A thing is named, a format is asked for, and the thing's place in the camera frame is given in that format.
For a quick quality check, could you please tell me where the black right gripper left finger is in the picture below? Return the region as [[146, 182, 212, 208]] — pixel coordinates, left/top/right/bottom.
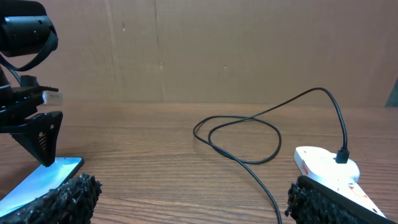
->
[[1, 173, 102, 224]]

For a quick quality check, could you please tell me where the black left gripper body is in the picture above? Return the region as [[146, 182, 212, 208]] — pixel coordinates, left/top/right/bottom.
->
[[1, 75, 59, 133]]

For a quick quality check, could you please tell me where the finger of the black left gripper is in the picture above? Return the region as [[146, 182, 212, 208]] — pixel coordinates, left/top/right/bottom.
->
[[11, 111, 63, 167]]

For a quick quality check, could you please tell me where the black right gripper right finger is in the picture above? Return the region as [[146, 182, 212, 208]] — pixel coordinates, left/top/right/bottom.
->
[[285, 175, 397, 224]]

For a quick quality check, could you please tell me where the blue screen smartphone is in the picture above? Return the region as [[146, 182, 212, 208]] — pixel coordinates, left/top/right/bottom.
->
[[1, 157, 84, 218]]

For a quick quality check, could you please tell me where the black USB charging cable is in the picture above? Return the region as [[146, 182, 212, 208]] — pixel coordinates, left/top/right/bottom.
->
[[192, 87, 350, 224]]

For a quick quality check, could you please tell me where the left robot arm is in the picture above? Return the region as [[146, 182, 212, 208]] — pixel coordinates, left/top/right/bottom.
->
[[1, 1, 63, 167]]

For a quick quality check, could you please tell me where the white USB charger adapter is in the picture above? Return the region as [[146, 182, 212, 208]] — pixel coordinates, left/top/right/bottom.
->
[[323, 153, 361, 182]]

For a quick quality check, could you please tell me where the white power strip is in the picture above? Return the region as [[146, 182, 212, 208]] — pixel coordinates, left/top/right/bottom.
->
[[294, 146, 384, 217]]

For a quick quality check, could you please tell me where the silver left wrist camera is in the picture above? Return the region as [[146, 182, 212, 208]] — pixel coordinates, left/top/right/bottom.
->
[[42, 90, 63, 106]]

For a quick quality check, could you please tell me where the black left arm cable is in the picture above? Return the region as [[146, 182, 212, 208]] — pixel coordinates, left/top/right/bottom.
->
[[0, 29, 59, 86]]

